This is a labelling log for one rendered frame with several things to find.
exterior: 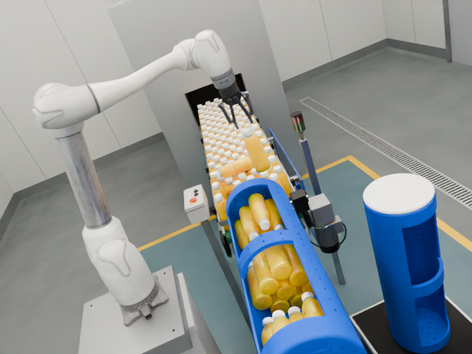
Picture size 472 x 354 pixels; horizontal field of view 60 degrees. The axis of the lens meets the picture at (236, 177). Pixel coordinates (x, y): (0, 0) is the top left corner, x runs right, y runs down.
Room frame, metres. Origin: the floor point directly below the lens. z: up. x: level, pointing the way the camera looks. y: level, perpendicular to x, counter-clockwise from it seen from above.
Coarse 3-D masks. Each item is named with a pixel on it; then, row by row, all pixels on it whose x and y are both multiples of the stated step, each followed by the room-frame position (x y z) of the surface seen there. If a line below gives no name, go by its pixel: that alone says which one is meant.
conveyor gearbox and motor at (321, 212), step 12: (312, 204) 1.74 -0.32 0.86; (324, 204) 1.70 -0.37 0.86; (312, 216) 1.71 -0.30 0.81; (324, 216) 1.70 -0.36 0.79; (336, 216) 1.77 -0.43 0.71; (324, 228) 1.69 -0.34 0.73; (336, 228) 1.72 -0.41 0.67; (324, 240) 1.71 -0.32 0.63; (336, 240) 1.72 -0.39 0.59; (324, 252) 1.72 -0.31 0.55
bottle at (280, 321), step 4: (276, 316) 0.88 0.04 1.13; (280, 316) 0.88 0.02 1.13; (284, 316) 0.88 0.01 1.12; (276, 320) 0.86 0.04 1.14; (280, 320) 0.85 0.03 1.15; (284, 320) 0.85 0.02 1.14; (288, 320) 0.85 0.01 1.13; (276, 324) 0.84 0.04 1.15; (280, 324) 0.83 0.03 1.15; (284, 324) 0.83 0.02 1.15; (272, 328) 0.85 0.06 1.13; (276, 328) 0.83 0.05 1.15; (280, 328) 0.82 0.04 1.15; (272, 332) 0.84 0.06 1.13
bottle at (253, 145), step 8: (248, 136) 1.57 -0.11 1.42; (256, 136) 1.58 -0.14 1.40; (248, 144) 1.57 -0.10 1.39; (256, 144) 1.56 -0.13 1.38; (248, 152) 1.59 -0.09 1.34; (256, 152) 1.56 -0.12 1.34; (264, 152) 1.58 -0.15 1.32; (256, 160) 1.57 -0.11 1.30; (264, 160) 1.57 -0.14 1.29; (256, 168) 1.58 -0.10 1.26; (264, 168) 1.56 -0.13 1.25
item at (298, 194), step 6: (294, 192) 1.68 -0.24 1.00; (300, 192) 1.67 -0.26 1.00; (294, 198) 1.64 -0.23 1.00; (300, 198) 1.63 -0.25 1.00; (306, 198) 1.63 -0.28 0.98; (294, 204) 1.63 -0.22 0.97; (300, 204) 1.63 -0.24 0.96; (306, 204) 1.63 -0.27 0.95; (300, 210) 1.63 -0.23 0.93; (306, 210) 1.63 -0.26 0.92
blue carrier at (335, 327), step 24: (240, 192) 1.50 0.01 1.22; (264, 192) 1.55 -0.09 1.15; (288, 216) 1.25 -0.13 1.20; (264, 240) 1.12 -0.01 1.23; (288, 240) 1.09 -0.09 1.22; (240, 264) 1.13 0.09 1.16; (312, 264) 0.97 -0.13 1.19; (264, 312) 1.04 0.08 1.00; (336, 312) 0.77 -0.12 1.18; (288, 336) 0.72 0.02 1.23; (312, 336) 0.69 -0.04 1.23; (336, 336) 0.69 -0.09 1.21
